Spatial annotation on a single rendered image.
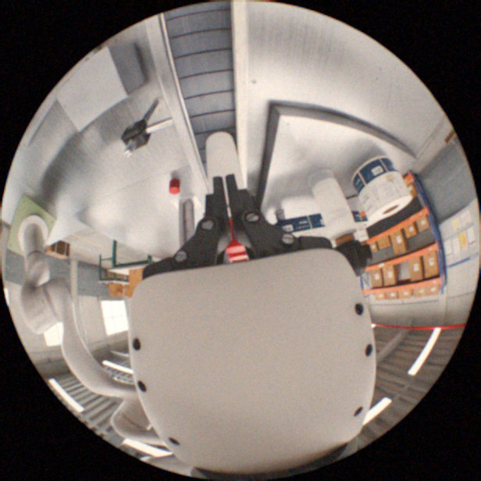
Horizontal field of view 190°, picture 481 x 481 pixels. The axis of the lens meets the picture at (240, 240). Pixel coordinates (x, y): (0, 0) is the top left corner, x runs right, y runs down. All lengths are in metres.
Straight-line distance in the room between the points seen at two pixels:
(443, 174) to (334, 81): 4.17
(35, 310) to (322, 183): 0.84
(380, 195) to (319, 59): 0.38
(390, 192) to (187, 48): 0.53
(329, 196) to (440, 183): 4.14
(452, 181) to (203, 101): 4.41
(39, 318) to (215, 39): 0.64
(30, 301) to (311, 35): 0.79
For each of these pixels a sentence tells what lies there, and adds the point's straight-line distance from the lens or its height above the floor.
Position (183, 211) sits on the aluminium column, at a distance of 0.53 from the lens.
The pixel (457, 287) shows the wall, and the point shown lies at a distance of 4.69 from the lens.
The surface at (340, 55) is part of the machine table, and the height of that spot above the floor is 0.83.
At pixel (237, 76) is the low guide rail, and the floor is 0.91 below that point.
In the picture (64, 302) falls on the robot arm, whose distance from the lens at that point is 0.51.
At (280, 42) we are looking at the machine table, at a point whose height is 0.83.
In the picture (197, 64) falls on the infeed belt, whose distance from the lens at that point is 0.25.
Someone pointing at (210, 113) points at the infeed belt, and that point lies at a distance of 0.27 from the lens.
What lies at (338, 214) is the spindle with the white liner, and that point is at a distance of 0.40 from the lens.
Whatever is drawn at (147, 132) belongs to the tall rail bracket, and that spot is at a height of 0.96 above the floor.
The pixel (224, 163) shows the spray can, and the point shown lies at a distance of 0.22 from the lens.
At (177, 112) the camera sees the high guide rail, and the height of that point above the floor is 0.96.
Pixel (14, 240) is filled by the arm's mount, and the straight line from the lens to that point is 0.87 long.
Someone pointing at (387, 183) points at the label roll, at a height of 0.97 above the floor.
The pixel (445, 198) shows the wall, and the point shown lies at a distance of 4.40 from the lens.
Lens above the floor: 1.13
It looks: 16 degrees down
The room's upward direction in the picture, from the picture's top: 170 degrees clockwise
